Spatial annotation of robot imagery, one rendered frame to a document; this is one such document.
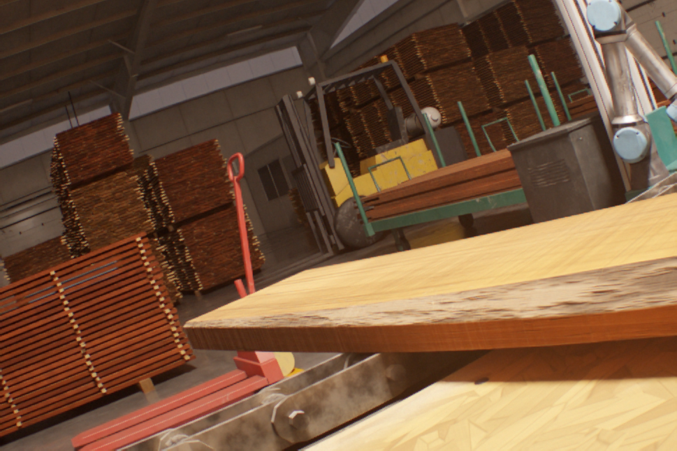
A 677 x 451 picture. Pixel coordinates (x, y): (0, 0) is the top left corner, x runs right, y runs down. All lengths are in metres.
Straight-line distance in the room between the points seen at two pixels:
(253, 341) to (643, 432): 0.38
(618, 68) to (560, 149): 0.52
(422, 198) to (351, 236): 2.97
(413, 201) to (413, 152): 3.23
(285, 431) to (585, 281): 0.19
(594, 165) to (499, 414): 2.42
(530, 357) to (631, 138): 1.94
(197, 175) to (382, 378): 10.88
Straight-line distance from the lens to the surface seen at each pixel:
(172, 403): 4.30
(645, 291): 0.30
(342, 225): 9.38
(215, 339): 0.65
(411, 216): 6.70
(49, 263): 10.81
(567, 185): 2.72
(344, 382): 0.43
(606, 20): 2.29
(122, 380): 5.37
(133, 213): 11.06
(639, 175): 2.47
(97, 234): 10.97
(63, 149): 10.99
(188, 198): 11.20
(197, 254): 11.11
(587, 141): 2.73
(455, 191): 6.11
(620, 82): 2.32
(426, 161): 9.79
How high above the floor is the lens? 0.96
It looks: 2 degrees down
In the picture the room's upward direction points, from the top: 21 degrees counter-clockwise
